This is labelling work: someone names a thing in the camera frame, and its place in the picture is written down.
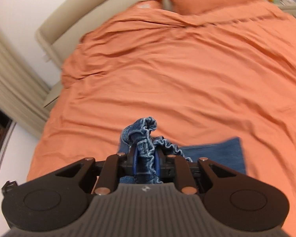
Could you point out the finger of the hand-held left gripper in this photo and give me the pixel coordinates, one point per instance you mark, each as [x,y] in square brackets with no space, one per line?
[8,187]

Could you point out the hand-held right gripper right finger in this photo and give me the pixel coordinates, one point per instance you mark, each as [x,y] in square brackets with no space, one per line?
[157,164]

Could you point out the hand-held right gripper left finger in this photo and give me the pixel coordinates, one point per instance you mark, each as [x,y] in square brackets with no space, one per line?
[135,161]

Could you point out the blue denim pants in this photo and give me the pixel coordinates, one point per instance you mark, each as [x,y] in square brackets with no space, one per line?
[212,153]

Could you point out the orange duvet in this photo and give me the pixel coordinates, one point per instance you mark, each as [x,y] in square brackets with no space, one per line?
[175,79]

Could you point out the beige nightstand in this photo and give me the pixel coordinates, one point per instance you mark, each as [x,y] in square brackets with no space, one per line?
[51,95]
[292,9]

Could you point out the beige pleated curtain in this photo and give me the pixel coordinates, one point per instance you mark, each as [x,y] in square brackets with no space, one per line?
[12,84]

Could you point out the beige padded headboard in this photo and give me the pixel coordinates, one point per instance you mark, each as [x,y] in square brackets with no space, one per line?
[64,24]

